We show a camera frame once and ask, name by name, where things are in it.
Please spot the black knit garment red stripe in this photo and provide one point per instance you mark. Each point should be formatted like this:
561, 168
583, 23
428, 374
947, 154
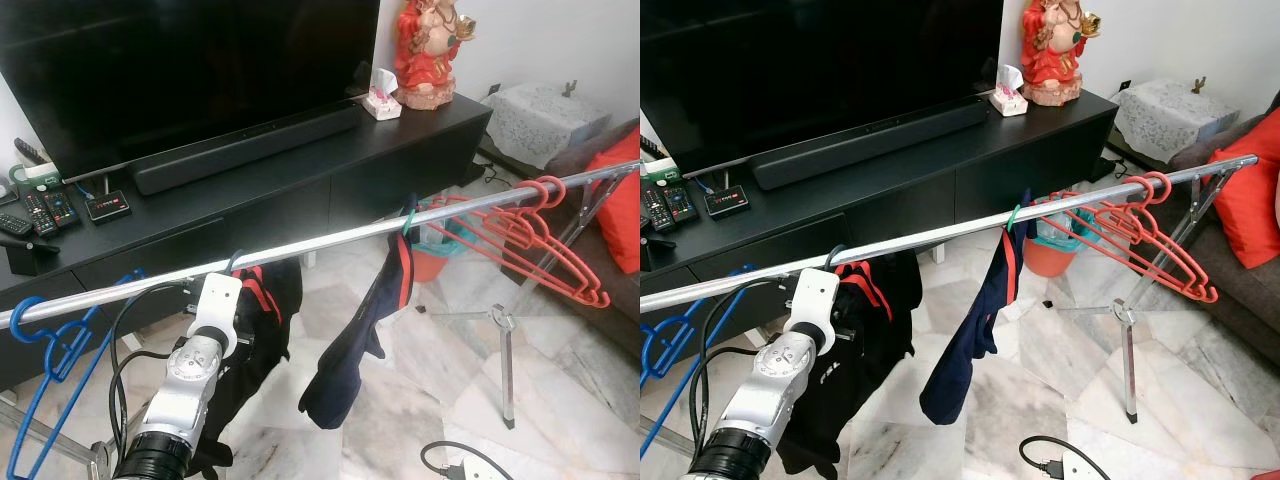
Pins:
270, 320
880, 340

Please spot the black plastic hanger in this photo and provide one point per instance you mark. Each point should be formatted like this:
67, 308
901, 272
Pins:
235, 258
833, 253

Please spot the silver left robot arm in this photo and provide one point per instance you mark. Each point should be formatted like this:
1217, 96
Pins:
185, 390
770, 390

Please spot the blue plastic hanger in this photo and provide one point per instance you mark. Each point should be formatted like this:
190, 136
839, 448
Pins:
655, 345
47, 338

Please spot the green plastic hanger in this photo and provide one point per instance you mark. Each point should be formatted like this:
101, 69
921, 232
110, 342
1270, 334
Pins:
1013, 216
408, 218

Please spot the navy shirt red collar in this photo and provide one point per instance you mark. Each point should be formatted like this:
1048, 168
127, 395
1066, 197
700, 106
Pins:
350, 350
970, 350

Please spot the silver metal clothes rack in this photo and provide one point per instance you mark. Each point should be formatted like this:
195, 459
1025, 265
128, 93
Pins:
320, 241
930, 236

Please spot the black soundbar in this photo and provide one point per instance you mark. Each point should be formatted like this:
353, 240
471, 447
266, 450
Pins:
860, 145
240, 150

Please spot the long black remote control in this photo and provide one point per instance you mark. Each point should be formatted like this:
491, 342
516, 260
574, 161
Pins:
62, 205
40, 212
680, 200
658, 205

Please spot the orange bin teal bag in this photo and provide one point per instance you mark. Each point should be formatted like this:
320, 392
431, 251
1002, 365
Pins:
1050, 258
440, 262

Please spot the black phone stand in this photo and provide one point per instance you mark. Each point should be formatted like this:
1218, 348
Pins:
25, 250
655, 242

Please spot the black TV console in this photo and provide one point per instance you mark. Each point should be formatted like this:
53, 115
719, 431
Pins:
1000, 150
400, 150

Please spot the white green small gadget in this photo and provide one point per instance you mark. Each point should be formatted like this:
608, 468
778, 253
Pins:
655, 172
35, 175

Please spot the black television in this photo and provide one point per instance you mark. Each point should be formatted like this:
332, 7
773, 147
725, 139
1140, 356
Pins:
180, 70
820, 70

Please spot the small black remote control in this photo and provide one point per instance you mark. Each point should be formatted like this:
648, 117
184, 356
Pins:
15, 224

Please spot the red cushion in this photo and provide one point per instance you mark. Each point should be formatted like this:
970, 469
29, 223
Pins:
620, 200
1255, 190

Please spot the pink tissue box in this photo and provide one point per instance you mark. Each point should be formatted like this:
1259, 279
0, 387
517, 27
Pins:
1008, 97
382, 100

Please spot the dark brown sofa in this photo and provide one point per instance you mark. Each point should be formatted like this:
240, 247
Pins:
1220, 290
570, 200

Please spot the red robed figurine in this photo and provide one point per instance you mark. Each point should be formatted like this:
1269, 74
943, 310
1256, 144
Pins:
428, 50
1055, 50

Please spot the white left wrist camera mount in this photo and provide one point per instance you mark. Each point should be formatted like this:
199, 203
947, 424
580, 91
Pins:
812, 305
215, 310

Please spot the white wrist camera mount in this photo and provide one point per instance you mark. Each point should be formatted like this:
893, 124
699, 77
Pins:
478, 471
812, 305
215, 310
1080, 470

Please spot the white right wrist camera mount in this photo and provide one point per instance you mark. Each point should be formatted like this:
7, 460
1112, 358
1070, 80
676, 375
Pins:
1080, 470
478, 471

